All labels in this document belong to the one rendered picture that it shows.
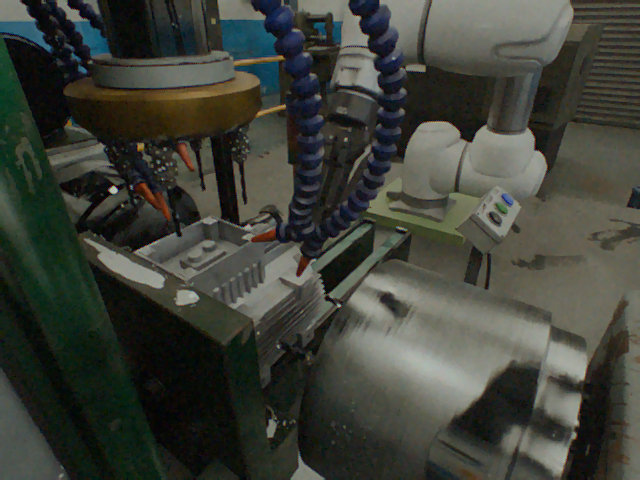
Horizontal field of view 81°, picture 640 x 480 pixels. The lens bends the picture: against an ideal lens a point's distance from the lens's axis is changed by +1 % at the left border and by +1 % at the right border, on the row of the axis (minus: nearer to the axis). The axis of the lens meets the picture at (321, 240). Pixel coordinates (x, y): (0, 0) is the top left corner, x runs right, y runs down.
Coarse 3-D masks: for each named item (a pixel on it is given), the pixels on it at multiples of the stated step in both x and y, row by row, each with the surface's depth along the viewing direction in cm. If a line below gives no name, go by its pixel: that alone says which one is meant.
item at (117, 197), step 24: (72, 168) 65; (96, 168) 65; (72, 192) 59; (96, 192) 58; (120, 192) 58; (72, 216) 56; (96, 216) 56; (120, 216) 59; (144, 216) 63; (192, 216) 71; (120, 240) 60; (144, 240) 64
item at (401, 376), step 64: (384, 320) 33; (448, 320) 32; (512, 320) 32; (320, 384) 33; (384, 384) 31; (448, 384) 29; (512, 384) 28; (576, 384) 28; (320, 448) 34; (384, 448) 30; (448, 448) 28; (512, 448) 26; (576, 448) 30
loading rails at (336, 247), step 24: (336, 240) 91; (360, 240) 94; (408, 240) 94; (312, 264) 83; (336, 264) 87; (360, 264) 96; (336, 288) 76; (336, 312) 70; (288, 360) 60; (288, 384) 62; (288, 408) 65
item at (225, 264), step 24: (168, 240) 48; (192, 240) 52; (216, 240) 53; (240, 240) 51; (168, 264) 48; (192, 264) 46; (216, 264) 43; (240, 264) 47; (264, 264) 51; (216, 288) 44; (240, 288) 48
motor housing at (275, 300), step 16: (272, 256) 54; (288, 256) 56; (272, 272) 53; (272, 288) 52; (288, 288) 52; (320, 288) 57; (240, 304) 48; (256, 304) 49; (272, 304) 49; (288, 304) 53; (304, 304) 54; (320, 304) 58; (272, 320) 50; (288, 320) 52; (304, 320) 56; (272, 336) 50; (288, 336) 53; (272, 352) 51
